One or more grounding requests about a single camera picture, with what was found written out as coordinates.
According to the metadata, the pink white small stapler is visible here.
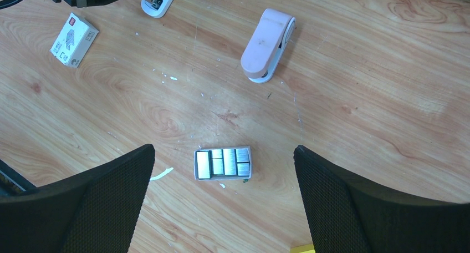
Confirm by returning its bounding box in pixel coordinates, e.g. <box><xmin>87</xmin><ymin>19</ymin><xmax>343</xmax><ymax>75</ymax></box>
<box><xmin>241</xmin><ymin>8</ymin><xmax>296</xmax><ymax>84</ymax></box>

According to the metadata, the yellow rectangular block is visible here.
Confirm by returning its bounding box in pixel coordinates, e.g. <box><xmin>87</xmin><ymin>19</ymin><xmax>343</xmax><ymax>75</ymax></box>
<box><xmin>290</xmin><ymin>244</ymin><xmax>316</xmax><ymax>253</ymax></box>

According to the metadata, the grey staples tray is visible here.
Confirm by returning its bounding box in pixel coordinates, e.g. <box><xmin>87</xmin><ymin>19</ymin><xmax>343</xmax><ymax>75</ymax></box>
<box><xmin>193</xmin><ymin>146</ymin><xmax>253</xmax><ymax>181</ymax></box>

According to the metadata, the white staples box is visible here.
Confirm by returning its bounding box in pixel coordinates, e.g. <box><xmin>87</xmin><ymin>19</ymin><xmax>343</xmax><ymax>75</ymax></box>
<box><xmin>49</xmin><ymin>13</ymin><xmax>99</xmax><ymax>68</ymax></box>

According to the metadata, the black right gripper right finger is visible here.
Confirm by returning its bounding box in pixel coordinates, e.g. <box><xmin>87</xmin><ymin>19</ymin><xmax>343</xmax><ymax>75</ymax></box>
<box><xmin>294</xmin><ymin>145</ymin><xmax>469</xmax><ymax>252</ymax></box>

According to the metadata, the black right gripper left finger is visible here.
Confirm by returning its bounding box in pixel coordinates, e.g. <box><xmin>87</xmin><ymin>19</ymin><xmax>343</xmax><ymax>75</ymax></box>
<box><xmin>1</xmin><ymin>144</ymin><xmax>155</xmax><ymax>252</ymax></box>

